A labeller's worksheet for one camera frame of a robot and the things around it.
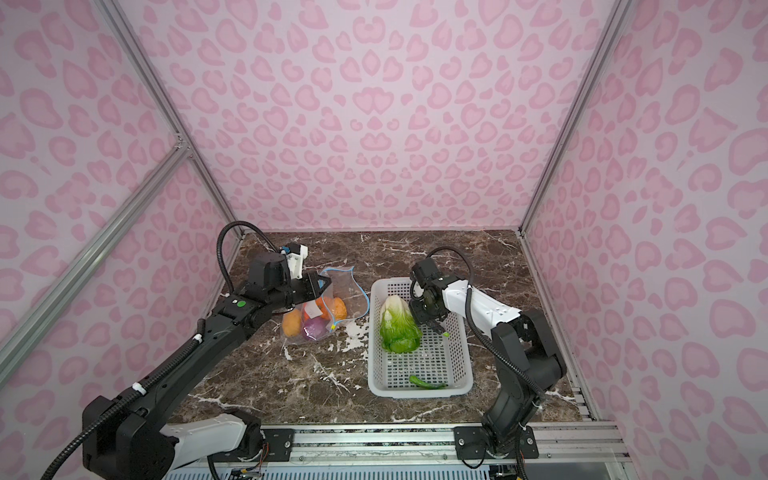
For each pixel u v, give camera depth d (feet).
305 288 2.26
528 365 1.48
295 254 2.31
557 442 2.45
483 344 1.47
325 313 2.83
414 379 2.69
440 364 2.81
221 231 1.93
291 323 2.92
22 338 1.67
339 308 2.87
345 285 2.73
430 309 2.56
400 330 2.69
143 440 1.26
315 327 2.82
